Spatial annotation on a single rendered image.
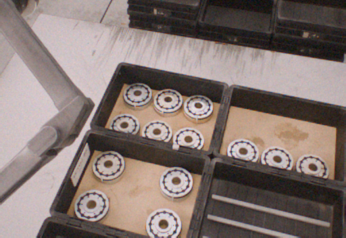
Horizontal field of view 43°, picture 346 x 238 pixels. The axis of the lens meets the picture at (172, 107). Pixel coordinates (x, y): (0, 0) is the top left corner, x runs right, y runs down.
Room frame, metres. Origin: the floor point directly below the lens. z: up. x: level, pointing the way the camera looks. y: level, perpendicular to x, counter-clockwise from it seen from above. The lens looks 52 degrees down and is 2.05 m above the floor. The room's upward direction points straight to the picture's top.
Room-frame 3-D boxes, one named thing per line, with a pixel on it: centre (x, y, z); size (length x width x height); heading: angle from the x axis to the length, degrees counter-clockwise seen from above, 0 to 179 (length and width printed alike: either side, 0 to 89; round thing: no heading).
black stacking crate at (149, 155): (0.59, 0.11, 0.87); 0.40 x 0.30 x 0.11; 75
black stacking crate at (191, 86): (0.88, 0.03, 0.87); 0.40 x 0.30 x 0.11; 75
